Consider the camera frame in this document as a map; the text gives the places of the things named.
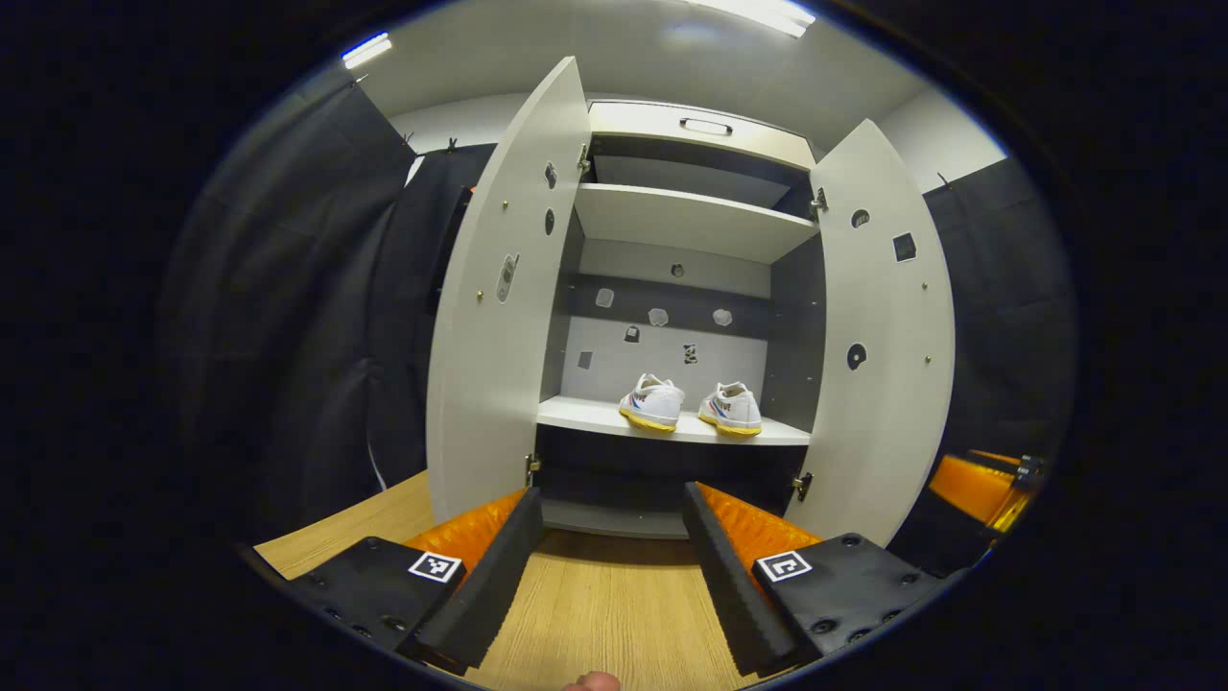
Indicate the black backdrop cloth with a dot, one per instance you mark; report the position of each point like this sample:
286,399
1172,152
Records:
288,336

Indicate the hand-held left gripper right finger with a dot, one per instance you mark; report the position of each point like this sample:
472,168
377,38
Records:
729,595

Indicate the white shoe cabinet door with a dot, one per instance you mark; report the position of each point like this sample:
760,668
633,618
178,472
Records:
489,384
892,432

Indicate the long ceiling light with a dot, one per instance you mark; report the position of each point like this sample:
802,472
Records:
366,50
753,11

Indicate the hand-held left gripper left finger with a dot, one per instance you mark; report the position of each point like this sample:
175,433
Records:
499,585

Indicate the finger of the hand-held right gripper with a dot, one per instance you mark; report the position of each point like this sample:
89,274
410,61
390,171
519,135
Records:
1027,468
969,489

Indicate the white cabinet drawer front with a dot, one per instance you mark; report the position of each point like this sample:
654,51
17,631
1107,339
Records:
633,125

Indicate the white shoe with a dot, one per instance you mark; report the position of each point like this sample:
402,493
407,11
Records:
737,408
655,398

